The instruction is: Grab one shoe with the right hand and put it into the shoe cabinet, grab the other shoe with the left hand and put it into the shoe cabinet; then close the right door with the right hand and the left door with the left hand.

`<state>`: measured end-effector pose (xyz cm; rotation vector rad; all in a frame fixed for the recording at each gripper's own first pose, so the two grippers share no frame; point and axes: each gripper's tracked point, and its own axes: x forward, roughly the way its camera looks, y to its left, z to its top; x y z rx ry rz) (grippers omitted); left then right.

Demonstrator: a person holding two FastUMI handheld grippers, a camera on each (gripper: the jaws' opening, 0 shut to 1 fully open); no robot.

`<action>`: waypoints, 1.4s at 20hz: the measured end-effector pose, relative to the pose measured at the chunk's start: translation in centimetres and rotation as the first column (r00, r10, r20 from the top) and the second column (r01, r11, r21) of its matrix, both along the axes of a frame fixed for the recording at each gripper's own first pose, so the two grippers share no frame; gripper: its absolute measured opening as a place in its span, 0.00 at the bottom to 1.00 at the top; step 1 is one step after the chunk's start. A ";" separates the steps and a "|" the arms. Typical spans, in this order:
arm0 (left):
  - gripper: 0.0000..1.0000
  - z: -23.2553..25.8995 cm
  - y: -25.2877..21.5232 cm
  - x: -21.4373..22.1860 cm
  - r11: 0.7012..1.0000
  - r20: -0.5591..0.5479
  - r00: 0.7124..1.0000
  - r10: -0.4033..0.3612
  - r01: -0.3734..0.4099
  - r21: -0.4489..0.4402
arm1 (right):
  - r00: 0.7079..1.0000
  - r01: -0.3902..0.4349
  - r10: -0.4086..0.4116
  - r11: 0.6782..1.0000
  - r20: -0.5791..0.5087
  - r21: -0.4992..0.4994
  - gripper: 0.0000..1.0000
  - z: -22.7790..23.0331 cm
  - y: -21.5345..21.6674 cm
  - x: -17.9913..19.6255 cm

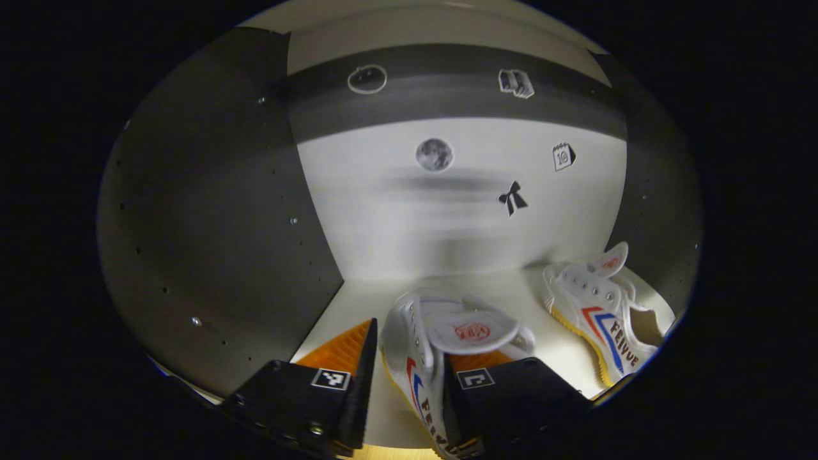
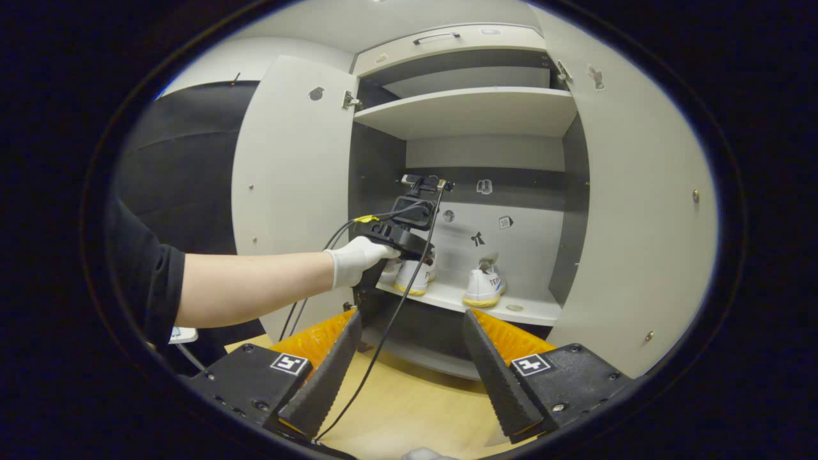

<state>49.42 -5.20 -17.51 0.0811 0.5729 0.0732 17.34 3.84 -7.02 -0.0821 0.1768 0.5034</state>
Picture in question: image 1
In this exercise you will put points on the grey white shoe cabinet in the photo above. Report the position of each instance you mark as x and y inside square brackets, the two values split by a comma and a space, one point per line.
[211, 223]

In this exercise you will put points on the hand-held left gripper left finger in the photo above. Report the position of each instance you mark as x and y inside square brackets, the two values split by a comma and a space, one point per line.
[361, 390]

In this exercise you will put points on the white canvas shoe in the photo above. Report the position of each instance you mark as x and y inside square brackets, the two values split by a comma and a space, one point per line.
[597, 306]
[473, 329]

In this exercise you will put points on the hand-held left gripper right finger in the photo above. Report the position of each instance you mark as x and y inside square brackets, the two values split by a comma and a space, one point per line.
[511, 396]

